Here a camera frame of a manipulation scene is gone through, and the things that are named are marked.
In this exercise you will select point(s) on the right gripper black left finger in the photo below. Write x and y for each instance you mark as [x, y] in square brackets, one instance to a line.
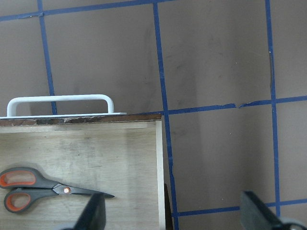
[93, 216]

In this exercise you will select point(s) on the grey orange handled scissors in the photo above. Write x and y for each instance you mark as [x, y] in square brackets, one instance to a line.
[43, 188]

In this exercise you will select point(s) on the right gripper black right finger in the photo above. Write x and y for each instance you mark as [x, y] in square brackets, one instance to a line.
[255, 215]

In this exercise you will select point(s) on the wooden drawer with white handle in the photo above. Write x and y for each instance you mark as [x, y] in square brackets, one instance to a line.
[110, 152]

